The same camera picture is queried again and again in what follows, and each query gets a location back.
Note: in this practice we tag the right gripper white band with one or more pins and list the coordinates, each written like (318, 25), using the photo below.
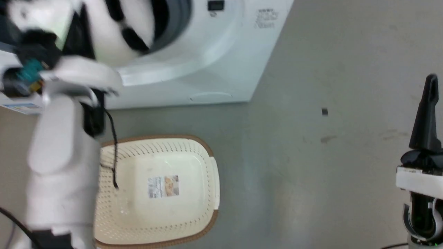
(420, 176)

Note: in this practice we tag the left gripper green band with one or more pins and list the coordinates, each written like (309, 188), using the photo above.
(80, 33)

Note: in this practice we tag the black and white plush panda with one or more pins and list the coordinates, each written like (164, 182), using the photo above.
(104, 31)

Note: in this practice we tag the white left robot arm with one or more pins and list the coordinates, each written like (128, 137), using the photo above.
(59, 166)

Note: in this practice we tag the white and grey right robot arm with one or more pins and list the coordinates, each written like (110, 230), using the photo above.
(424, 218)

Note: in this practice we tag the white front-load washing machine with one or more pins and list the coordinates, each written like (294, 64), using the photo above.
(214, 62)

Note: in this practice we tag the cream laundry basket brown rim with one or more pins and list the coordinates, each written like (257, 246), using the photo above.
(166, 214)

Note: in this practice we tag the small black floor scrap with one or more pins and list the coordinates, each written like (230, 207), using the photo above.
(324, 111)

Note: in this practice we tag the paper label sticker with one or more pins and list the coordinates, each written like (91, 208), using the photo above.
(163, 186)

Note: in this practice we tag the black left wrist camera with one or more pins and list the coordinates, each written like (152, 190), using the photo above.
(33, 52)

